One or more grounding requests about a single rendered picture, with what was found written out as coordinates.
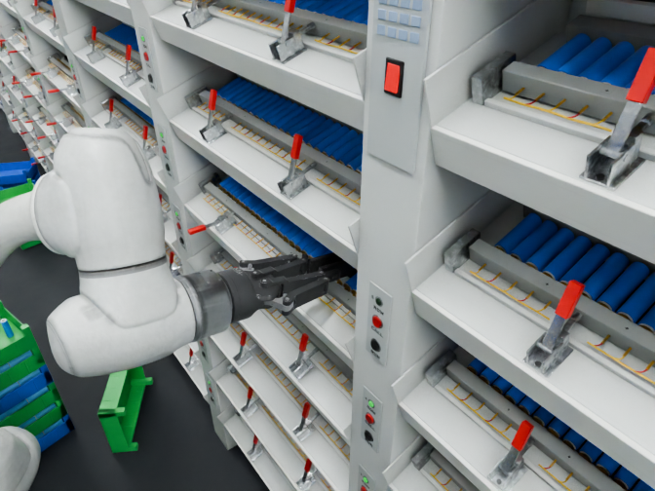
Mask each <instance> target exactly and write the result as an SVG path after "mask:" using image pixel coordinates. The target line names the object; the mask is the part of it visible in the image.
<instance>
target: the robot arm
mask: <svg viewBox="0 0 655 491"><path fill-rule="evenodd" d="M53 160H54V169H53V170H51V171H50V172H48V173H46V174H44V175H42V176H41V177H40V178H39V179H38V181H37V182H36V184H35V185H34V188H33V190H32V191H31V192H28V193H25V194H22V195H20V196H17V197H14V198H12V199H10V200H8V201H6V202H4V203H2V204H0V266H1V265H2V264H3V263H4V262H5V260H6V259H7V258H8V257H9V256H10V255H11V254H12V252H14V251H15V250H16V249H17V248H18V247H19V246H21V245H23V244H25V243H27V242H31V241H41V242H42V243H43V244H44V245H45V247H47V248H48V249H49V250H51V251H52V252H54V253H57V254H62V255H67V256H68V257H71V258H75V260H76V264H77V267H78V272H79V280H80V295H77V296H74V297H71V298H68V299H66V300H65V301H64V302H62V303H61V304H60V305H59V306H58V307H57V308H56V309H55V310H54V311H53V312H52V313H51V314H50V315H49V316H48V318H47V331H48V337H49V341H50V345H51V349H52V353H53V355H54V358H55V360H56V362H57V363H58V365H59V367H60V368H61V369H62V370H64V371H65V372H67V373H69V374H72V375H75V376H77V377H94V376H100V375H106V374H111V373H115V372H120V371H124V370H128V369H132V368H136V367H139V366H142V365H145V364H148V363H150V362H153V361H156V360H158V359H162V358H164V357H166V356H169V355H171V354H172V353H173V352H175V351H176V350H177V349H179V348H181V347H183V346H184V345H187V344H189V343H194V342H197V341H199V340H201V339H204V338H207V337H210V336H213V335H215V334H218V333H220V332H223V331H225V330H227V328H228V327H229V325H230V324H231V323H234V322H237V321H242V320H245V319H248V318H250V317H251V316H252V315H253V314H254V313H255V312H256V311H257V310H259V309H270V308H272V307H276V308H278V309H281V310H282V315H283V316H288V315H289V314H290V313H291V312H292V311H293V310H294V309H296V308H298V307H300V306H302V305H304V304H306V303H308V302H311V301H313V300H315V299H317V298H319V297H321V296H323V295H325V294H327V293H328V283H331V282H334V281H337V280H339V279H341V278H344V277H347V276H350V275H352V271H353V267H352V266H351V265H350V264H348V263H347V262H346V261H344V260H343V259H342V258H340V257H339V256H338V255H336V254H335V253H334V252H333V253H329V254H326V255H322V256H318V257H314V258H310V259H308V255H307V254H302V258H300V259H299V258H298V255H297V254H289V255H282V256H276V257H270V258H264V259H257V260H240V263H239V268H232V269H228V270H224V271H220V272H215V271H213V270H204V271H200V272H195V273H191V274H187V275H183V276H176V277H174V278H173V275H172V273H171V270H170V267H169V264H168V260H167V255H166V247H165V225H164V217H163V212H162V207H161V202H160V198H159V193H158V189H157V185H156V181H155V178H154V175H153V172H152V169H151V167H150V164H149V162H148V160H147V157H146V155H145V153H144V151H143V150H142V148H141V146H140V145H139V143H138V142H137V141H136V140H135V139H134V138H132V137H131V136H130V135H129V134H128V133H127V132H125V131H123V130H119V129H101V128H73V129H71V130H70V131H69V132H68V133H67V134H65V135H64V136H63V137H62V138H61V140H60V141H59V143H58V146H57V149H56V151H55V154H54V158H53ZM306 271H307V274H306ZM40 458H41V447H40V444H39V442H38V440H37V439H36V437H35V436H34V435H33V434H32V433H30V432H29V431H27V430H24V429H22V428H18V427H13V426H9V427H2V428H0V491H28V490H29V488H30V486H31V484H32V482H33V480H34V478H35V476H36V474H37V472H38V469H39V464H40Z"/></svg>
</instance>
